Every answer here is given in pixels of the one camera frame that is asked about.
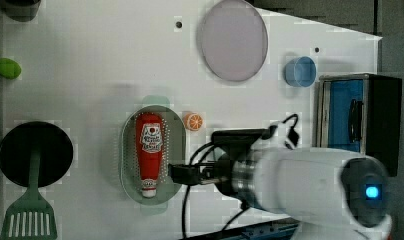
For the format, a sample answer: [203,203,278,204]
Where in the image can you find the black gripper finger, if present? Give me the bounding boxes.
[168,164,201,186]

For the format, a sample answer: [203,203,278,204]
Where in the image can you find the green oval strainer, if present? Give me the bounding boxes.
[119,95,186,216]

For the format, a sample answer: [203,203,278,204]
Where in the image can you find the blue plastic cup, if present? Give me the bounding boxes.
[284,56,317,88]

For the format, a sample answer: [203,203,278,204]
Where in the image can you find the green slotted spatula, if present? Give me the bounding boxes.
[0,150,58,240]

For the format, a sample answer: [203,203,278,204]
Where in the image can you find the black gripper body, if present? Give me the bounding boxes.
[197,157,236,197]

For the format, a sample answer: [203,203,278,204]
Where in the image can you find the silver toaster oven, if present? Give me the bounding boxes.
[314,73,402,177]

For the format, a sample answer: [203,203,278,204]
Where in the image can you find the round lilac plate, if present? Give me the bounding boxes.
[199,0,268,81]

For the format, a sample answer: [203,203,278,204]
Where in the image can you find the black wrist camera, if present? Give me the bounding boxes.
[211,129,274,153]

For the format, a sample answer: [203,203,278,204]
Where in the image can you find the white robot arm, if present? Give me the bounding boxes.
[169,148,392,240]

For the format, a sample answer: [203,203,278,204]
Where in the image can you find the green toy lime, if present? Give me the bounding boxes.
[0,58,22,79]

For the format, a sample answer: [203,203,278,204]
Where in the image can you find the red plush ketchup bottle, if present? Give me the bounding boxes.
[135,113,164,198]

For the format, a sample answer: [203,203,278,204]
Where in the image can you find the black round pan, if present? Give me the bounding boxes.
[0,121,74,187]

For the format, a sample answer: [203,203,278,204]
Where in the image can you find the toy orange slice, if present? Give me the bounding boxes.
[183,113,203,131]

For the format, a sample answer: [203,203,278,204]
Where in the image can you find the dark grey cup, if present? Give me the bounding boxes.
[0,0,42,22]

